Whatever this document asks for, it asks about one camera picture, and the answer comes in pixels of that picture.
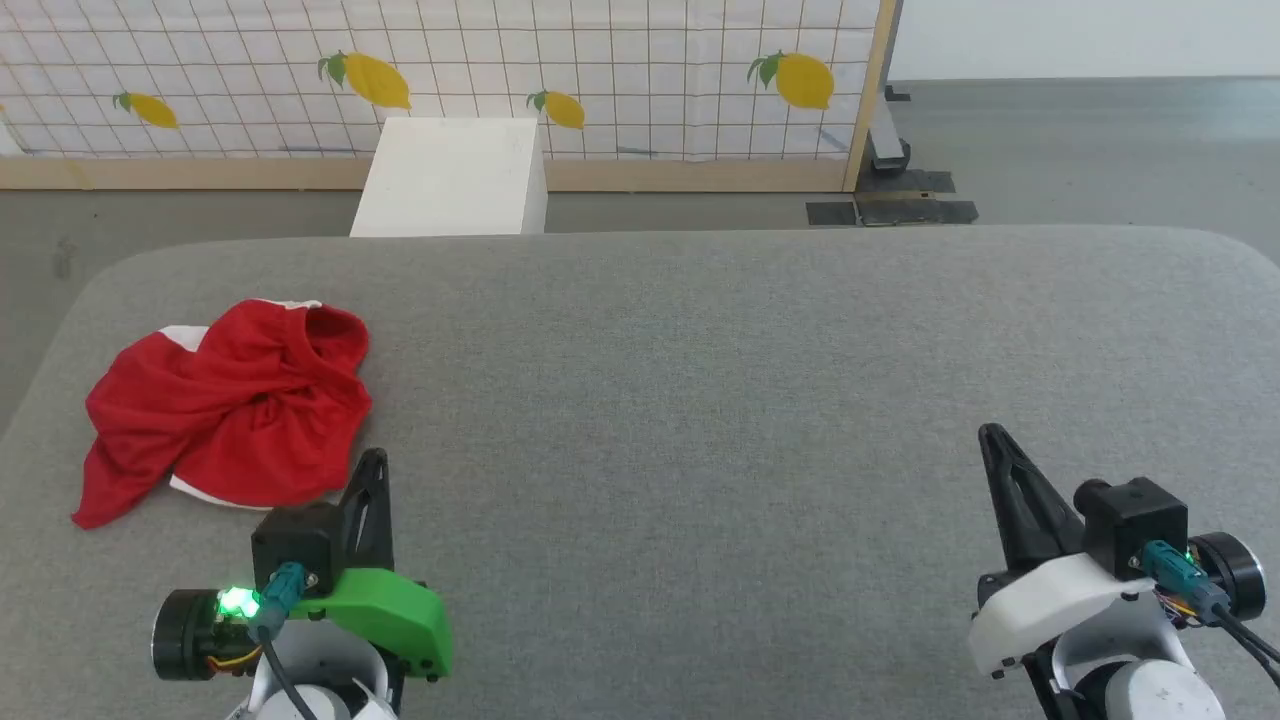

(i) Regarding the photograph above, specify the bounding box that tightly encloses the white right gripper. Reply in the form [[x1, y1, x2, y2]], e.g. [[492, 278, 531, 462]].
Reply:
[[967, 423, 1187, 680]]

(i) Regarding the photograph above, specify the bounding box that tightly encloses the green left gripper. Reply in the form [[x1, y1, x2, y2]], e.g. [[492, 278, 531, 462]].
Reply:
[[290, 448, 454, 683]]

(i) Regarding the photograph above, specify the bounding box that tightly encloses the red garment with white trim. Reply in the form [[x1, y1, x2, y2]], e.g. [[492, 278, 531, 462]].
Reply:
[[72, 298, 373, 530]]

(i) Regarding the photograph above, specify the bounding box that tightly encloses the black floor mat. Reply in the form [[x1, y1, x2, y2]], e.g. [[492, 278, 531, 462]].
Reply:
[[857, 170, 957, 195], [806, 200, 979, 227]]

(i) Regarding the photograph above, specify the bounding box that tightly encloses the white box cabinet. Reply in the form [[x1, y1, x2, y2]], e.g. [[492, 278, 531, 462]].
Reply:
[[350, 117, 549, 238]]

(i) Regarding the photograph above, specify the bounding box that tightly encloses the grey fabric sofa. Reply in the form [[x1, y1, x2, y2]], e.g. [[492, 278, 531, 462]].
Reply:
[[0, 225, 1280, 720]]

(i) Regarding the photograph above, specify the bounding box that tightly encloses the grey panel support foot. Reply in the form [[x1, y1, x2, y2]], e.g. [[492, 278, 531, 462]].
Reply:
[[868, 85, 913, 173]]

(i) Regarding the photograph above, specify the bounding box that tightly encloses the lemon print partition panel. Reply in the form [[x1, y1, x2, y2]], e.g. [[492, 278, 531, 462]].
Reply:
[[0, 0, 902, 193]]

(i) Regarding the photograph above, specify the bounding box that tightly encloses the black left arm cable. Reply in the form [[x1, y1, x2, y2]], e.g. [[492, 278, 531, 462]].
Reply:
[[247, 561, 323, 720]]

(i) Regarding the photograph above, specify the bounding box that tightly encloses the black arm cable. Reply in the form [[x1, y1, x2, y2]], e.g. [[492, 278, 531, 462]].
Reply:
[[247, 561, 323, 720], [1142, 540, 1280, 693]]

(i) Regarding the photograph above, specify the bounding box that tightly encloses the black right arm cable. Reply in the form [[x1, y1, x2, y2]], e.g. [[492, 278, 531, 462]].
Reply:
[[1142, 540, 1280, 693]]

